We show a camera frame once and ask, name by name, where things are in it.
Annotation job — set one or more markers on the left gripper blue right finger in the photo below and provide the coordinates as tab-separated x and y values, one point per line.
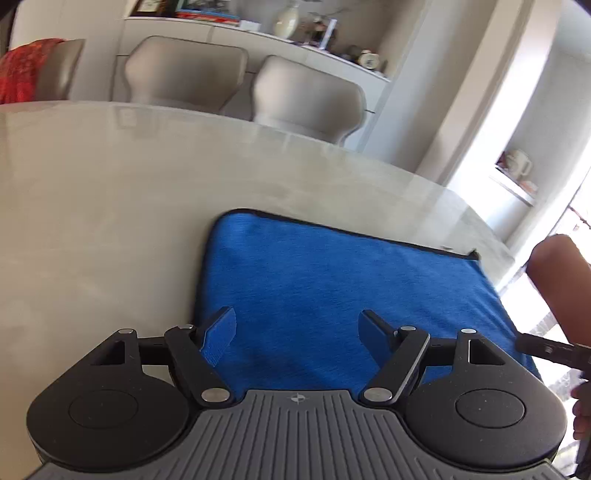
399	354

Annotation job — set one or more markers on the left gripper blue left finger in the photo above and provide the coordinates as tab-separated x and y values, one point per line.
195	352

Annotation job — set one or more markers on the grey and blue towel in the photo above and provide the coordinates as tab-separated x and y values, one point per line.
298	289

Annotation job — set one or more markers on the person right hand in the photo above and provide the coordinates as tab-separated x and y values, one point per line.
582	410

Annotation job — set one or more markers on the white electric kettle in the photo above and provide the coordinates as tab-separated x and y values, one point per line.
517	164

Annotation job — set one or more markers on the grey chair right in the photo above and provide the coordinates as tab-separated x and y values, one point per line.
295	98

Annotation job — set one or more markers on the grey chair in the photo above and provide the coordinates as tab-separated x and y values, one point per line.
184	74
295	98

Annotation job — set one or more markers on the grey chair left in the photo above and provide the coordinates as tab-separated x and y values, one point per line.
184	74

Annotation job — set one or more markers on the alarm clock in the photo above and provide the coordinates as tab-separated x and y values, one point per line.
369	60

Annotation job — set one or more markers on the glass photo block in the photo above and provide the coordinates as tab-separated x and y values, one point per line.
320	32

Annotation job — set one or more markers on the chair with red cloth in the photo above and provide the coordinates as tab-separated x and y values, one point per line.
57	64

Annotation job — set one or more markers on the stack of books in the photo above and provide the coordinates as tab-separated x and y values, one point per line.
214	11

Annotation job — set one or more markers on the white vase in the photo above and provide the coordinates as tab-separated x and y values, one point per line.
287	21

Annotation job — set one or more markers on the picture frame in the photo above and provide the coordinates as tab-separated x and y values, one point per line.
149	8

